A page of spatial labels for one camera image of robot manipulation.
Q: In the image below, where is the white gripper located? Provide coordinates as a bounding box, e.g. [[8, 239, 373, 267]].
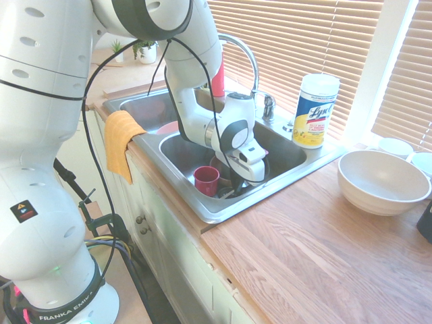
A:
[[229, 157, 267, 195]]

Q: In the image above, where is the stainless steel double sink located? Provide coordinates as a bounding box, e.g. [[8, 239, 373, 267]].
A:
[[102, 84, 348, 225]]

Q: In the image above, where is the white sink cabinet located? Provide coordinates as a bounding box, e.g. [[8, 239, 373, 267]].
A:
[[92, 109, 271, 324]]

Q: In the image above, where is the red cup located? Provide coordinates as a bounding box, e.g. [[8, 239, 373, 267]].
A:
[[193, 165, 221, 197]]

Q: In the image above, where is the chrome kitchen faucet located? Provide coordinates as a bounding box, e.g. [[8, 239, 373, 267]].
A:
[[217, 33, 277, 123]]

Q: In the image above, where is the pink plate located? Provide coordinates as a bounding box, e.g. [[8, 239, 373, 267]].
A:
[[155, 121, 180, 136]]

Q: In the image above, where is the Lysol wipes canister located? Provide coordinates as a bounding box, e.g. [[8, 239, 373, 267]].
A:
[[292, 73, 341, 150]]

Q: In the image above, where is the red bottle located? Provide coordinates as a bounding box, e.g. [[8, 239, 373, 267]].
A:
[[211, 62, 225, 98]]

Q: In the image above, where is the yellow dish cloth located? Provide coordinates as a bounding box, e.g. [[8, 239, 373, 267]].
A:
[[103, 110, 148, 186]]

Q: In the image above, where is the green metal clamp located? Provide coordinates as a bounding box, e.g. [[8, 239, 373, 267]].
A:
[[78, 188, 131, 244]]

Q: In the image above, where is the large white bowl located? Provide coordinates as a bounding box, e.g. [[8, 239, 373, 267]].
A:
[[337, 150, 432, 217]]

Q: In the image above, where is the trailing potted plant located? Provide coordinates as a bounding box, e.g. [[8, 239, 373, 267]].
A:
[[132, 40, 158, 65]]

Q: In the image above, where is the white corner cabinet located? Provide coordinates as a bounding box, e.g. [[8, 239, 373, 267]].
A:
[[55, 111, 115, 217]]

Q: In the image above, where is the black tripod pole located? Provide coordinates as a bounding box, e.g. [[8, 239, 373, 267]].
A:
[[53, 158, 92, 203]]

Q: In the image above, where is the wide wooden window blind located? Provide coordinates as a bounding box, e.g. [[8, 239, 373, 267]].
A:
[[206, 0, 385, 142]]

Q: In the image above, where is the small spiky potted plant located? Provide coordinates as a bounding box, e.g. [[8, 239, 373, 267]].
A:
[[110, 38, 124, 63]]

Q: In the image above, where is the black container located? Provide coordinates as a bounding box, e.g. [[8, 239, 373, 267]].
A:
[[416, 199, 432, 244]]

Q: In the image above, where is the narrow wooden window blind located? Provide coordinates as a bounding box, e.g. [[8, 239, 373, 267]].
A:
[[371, 0, 432, 153]]

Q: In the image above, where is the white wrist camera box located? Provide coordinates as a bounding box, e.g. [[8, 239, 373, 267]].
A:
[[236, 143, 267, 165]]

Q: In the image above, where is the coloured cable bundle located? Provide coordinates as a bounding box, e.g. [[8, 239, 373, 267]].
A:
[[84, 236, 151, 324]]

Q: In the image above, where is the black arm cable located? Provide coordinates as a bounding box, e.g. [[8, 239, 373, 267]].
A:
[[82, 36, 271, 324]]

